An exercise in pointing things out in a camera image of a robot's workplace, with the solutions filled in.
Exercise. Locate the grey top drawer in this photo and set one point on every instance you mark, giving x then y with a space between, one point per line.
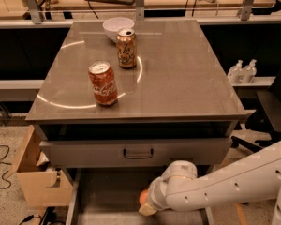
134 153

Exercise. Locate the cardboard box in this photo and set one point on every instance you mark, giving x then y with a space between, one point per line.
42 186

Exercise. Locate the metal railing frame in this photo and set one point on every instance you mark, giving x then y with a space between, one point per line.
40 9

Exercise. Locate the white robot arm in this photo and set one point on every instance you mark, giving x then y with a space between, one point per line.
253 178

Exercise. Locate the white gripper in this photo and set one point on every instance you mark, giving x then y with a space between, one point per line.
154 193

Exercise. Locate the orange fruit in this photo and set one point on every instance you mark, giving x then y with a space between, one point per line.
143 197

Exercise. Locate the clear pump bottle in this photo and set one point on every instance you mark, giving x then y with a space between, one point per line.
249 72
235 72

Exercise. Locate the open grey middle drawer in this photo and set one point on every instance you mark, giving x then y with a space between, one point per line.
110 196

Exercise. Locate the grey drawer cabinet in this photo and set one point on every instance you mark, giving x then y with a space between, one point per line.
178 89

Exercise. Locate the gold LaCroix can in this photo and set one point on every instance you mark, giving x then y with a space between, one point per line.
126 46

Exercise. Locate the clear pump bottle left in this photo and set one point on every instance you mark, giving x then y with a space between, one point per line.
235 72

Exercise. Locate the red Coca-Cola can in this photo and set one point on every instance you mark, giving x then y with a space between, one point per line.
104 86

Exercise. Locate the white bowl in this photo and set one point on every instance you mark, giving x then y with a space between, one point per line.
113 25

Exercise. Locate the clear pump bottle right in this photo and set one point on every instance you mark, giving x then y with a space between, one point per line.
249 72

